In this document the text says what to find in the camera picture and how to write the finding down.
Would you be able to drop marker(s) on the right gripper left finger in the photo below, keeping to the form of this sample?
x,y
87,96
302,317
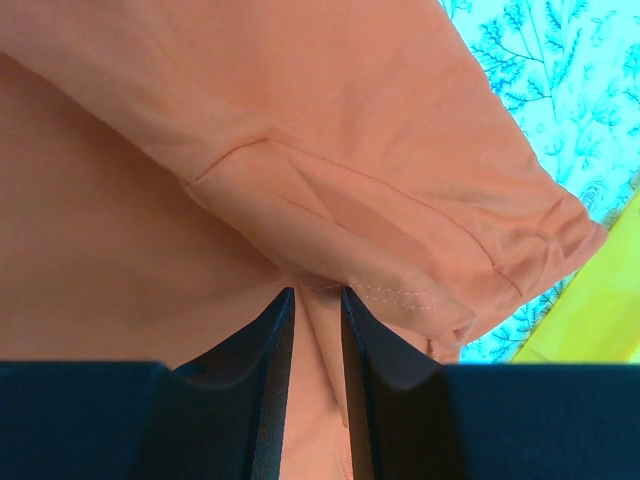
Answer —
x,y
219,416

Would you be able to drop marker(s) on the orange t-shirt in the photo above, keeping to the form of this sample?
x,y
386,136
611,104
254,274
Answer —
x,y
168,166

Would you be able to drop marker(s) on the yellow plastic bin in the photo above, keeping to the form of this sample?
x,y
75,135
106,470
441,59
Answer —
x,y
596,318

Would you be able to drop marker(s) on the floral patterned table mat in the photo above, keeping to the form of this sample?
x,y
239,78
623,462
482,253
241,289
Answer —
x,y
568,72

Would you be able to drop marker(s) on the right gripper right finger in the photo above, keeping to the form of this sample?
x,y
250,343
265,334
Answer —
x,y
411,417

